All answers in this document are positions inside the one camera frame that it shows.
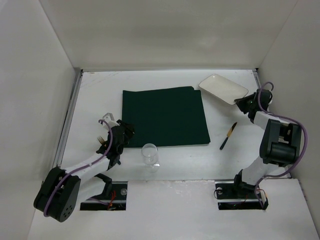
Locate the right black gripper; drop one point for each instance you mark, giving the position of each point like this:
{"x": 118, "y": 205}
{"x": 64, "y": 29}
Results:
{"x": 243, "y": 105}

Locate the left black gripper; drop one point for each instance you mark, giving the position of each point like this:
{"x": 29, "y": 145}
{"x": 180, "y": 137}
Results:
{"x": 124, "y": 132}

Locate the white rectangular ceramic plate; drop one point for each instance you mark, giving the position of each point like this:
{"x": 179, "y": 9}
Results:
{"x": 224, "y": 89}

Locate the clear wine glass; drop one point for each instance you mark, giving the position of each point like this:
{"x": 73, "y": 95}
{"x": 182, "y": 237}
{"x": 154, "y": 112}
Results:
{"x": 150, "y": 157}

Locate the gold knife green handle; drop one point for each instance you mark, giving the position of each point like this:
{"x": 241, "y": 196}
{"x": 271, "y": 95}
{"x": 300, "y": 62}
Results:
{"x": 228, "y": 136}

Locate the dark green cloth napkin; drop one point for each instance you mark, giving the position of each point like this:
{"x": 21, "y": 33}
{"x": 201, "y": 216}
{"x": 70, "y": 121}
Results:
{"x": 166, "y": 117}

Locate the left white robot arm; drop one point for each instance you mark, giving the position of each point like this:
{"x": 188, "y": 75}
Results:
{"x": 65, "y": 189}

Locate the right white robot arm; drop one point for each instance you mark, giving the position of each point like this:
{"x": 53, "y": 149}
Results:
{"x": 280, "y": 144}

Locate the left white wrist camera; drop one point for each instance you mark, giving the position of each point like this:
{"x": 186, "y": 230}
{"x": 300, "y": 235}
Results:
{"x": 109, "y": 118}

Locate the gold fork green handle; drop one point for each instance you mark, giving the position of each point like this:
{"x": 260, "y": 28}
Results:
{"x": 101, "y": 140}

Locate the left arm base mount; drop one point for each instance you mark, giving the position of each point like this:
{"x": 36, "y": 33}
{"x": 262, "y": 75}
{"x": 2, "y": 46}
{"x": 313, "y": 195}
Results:
{"x": 114, "y": 199}

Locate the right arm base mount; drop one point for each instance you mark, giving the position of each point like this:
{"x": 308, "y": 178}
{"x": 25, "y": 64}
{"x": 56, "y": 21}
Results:
{"x": 228, "y": 198}

